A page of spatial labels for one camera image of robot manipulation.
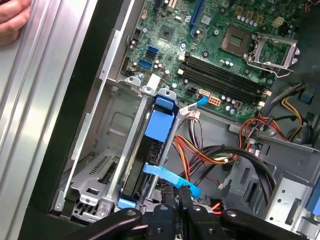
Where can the grey metal disk bay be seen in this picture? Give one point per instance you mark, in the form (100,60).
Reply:
(117,125)

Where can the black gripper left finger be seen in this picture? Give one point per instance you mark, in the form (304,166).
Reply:
(162,220)

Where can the metal locking lever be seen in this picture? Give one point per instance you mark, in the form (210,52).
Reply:
(285,74)

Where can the black RAM slot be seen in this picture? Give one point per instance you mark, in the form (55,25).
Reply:
(225,90)
(225,77)
(225,70)
(225,83)

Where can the metal socket cover frame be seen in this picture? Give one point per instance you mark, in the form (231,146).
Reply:
(292,53)

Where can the blue expansion slot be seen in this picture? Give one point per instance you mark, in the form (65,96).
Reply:
(195,17)

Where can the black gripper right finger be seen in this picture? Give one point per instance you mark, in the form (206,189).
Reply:
(202,222)

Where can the CPU socket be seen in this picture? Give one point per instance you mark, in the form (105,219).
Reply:
(235,39)

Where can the grey metal drive cage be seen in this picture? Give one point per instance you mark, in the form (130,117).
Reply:
(287,187)

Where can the blue plastic cage latch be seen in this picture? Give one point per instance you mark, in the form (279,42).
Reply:
(315,200)

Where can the hard disk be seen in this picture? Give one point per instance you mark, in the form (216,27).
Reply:
(158,125)

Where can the person hand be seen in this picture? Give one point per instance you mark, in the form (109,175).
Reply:
(12,22)

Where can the green motherboard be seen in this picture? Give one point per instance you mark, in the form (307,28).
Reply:
(172,53)

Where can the black open PC case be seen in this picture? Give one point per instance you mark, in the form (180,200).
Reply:
(75,100)

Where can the grey power supply unit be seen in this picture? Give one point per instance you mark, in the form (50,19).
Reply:
(310,50)

